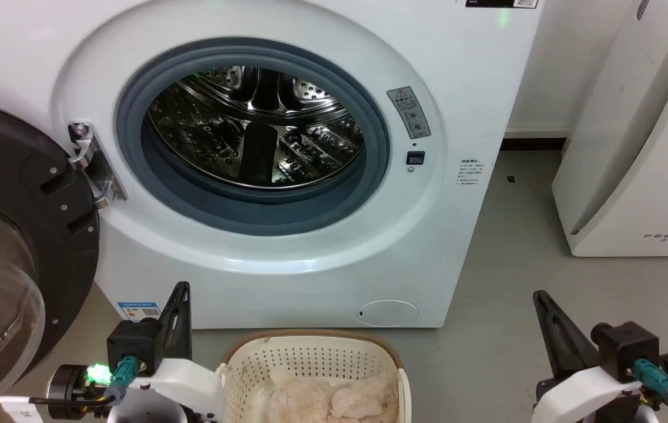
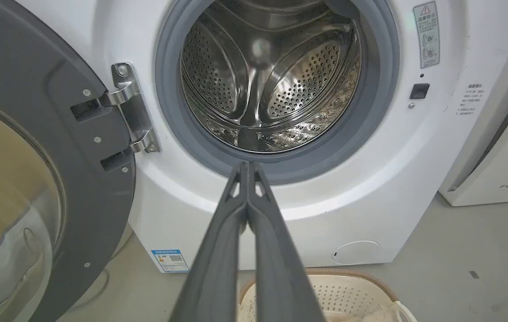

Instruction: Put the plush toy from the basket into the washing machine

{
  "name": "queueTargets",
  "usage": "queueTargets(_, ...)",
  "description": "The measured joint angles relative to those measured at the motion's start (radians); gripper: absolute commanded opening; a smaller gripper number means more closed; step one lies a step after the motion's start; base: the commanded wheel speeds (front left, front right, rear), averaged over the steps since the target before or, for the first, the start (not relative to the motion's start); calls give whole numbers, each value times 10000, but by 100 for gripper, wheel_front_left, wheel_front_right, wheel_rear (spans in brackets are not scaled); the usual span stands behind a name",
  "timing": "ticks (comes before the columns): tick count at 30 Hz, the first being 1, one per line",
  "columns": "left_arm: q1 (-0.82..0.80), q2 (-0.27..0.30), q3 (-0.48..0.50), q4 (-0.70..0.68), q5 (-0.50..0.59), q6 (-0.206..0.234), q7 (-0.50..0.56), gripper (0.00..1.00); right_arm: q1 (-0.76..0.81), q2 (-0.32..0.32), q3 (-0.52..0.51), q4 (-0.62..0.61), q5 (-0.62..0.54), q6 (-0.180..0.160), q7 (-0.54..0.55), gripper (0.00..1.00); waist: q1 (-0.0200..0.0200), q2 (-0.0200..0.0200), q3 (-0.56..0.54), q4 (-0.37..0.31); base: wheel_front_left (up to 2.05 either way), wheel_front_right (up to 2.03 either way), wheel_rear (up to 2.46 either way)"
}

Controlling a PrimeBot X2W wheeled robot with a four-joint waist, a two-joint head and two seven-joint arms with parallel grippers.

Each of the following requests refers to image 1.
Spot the black label with QR code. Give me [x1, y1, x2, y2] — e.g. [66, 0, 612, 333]
[465, 0, 539, 9]

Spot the silver metal door hinge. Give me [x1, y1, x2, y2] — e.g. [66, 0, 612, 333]
[68, 122, 128, 210]

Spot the white front-load washing machine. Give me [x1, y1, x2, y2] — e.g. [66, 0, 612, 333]
[0, 0, 546, 330]

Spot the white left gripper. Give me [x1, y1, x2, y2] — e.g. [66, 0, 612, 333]
[106, 281, 227, 423]

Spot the grey warning sticker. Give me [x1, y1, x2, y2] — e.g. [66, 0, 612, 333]
[387, 86, 432, 140]

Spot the white perforated laundry basket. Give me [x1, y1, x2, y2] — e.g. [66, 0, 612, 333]
[216, 329, 412, 423]

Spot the dark round washer door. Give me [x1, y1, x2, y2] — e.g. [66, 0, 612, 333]
[0, 97, 101, 407]

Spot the oval white filter cover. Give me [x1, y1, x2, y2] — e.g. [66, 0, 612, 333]
[357, 300, 419, 327]

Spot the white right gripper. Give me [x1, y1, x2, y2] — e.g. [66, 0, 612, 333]
[531, 290, 643, 423]

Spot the grey rubber door gasket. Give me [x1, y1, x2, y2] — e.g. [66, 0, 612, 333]
[115, 44, 391, 237]

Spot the beige fluffy laundry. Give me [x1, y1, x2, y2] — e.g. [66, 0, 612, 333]
[256, 367, 399, 423]

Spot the small text sticker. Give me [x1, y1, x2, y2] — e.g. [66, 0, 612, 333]
[455, 159, 486, 187]

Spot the blue energy label sticker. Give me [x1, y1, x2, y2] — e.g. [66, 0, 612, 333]
[118, 301, 162, 322]

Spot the stainless steel washing machine drum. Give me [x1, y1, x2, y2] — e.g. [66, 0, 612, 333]
[147, 66, 365, 190]

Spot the white air purifier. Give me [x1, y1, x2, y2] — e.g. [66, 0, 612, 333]
[551, 0, 668, 258]

